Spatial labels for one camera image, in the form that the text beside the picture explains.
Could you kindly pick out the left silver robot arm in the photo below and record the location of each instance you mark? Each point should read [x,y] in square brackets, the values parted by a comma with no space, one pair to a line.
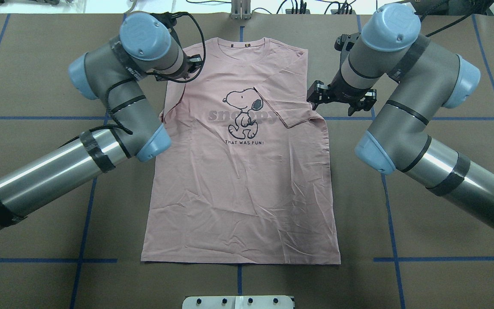
[146,45]

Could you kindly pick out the pink Snoopy t-shirt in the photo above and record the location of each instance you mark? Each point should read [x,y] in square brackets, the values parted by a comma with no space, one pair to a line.
[247,178]

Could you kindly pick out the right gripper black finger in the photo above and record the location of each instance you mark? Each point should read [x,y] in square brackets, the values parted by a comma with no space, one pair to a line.
[354,108]

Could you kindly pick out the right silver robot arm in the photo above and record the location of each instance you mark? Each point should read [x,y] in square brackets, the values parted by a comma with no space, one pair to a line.
[428,77]

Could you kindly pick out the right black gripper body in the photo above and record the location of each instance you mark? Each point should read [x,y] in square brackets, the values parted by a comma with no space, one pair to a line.
[346,95]

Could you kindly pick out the white camera mast base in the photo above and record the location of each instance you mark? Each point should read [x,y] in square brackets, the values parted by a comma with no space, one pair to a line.
[240,302]

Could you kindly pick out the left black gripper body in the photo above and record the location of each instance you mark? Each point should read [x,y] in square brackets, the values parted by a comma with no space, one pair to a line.
[188,68]

